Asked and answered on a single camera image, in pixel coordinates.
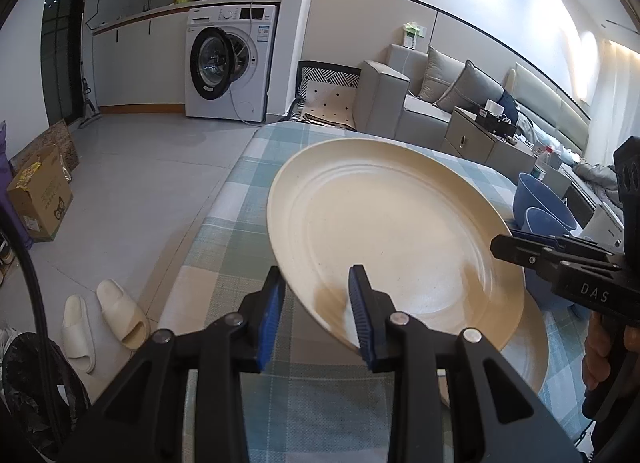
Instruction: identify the brown patterned board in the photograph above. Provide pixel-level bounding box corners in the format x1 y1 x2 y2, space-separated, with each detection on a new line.
10 120 81 174

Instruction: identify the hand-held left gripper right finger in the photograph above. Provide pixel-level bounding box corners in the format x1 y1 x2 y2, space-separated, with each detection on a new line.
348 264 583 463

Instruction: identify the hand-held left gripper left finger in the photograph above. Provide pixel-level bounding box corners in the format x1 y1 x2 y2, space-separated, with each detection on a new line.
59 265 287 463

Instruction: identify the floor mop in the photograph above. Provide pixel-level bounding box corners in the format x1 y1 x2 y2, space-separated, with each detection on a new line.
77 76 103 129

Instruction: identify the grey cushion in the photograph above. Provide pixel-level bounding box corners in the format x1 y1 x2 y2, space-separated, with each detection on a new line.
417 46 466 101
435 60 503 111

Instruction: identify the grey nightstand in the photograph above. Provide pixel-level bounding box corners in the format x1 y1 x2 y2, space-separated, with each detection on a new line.
441 107 538 174

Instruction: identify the grey jacket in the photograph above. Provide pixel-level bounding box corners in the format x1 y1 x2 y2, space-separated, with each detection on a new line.
575 160 621 192

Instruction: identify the cream plate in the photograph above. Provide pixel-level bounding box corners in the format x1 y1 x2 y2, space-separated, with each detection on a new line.
266 138 526 351
435 288 550 406

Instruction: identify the padded bed headboard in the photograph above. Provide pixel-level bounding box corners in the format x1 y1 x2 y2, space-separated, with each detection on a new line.
515 63 591 154

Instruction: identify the cardboard box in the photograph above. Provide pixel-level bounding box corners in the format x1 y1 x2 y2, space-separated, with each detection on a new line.
6 143 75 244

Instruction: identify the blue bowl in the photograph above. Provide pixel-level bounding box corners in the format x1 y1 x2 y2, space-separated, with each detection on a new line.
513 172 581 236
525 206 573 239

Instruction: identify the dark glass door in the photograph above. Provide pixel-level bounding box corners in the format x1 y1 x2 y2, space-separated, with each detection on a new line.
40 0 96 124

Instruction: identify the kitchen counter cabinet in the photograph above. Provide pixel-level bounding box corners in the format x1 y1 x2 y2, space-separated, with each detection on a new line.
92 6 191 114

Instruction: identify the grey sofa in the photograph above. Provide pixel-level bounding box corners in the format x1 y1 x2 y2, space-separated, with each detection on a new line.
354 43 506 149

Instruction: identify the black box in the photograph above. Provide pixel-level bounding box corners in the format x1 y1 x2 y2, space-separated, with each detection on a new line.
475 110 518 137

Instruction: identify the plastic water bottle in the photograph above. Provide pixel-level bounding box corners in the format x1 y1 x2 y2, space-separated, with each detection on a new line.
531 143 553 181

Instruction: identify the white curtain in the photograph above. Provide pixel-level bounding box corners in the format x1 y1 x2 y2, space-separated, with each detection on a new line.
595 38 640 154

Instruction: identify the person's right hand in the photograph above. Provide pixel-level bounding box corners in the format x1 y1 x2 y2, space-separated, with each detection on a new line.
586 312 617 386

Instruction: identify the plaid tablecloth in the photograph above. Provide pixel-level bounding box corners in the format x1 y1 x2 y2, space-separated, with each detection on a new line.
157 122 596 463

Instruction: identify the black cable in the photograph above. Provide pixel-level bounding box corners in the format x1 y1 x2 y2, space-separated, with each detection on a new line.
0 203 71 463

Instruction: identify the green and white box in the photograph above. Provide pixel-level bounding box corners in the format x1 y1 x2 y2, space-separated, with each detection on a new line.
402 23 426 49

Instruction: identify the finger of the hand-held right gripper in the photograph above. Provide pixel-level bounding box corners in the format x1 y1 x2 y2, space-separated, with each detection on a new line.
511 230 615 255
490 234 626 285

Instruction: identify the white washing machine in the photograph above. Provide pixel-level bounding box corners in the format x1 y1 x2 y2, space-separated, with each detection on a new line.
184 4 278 123

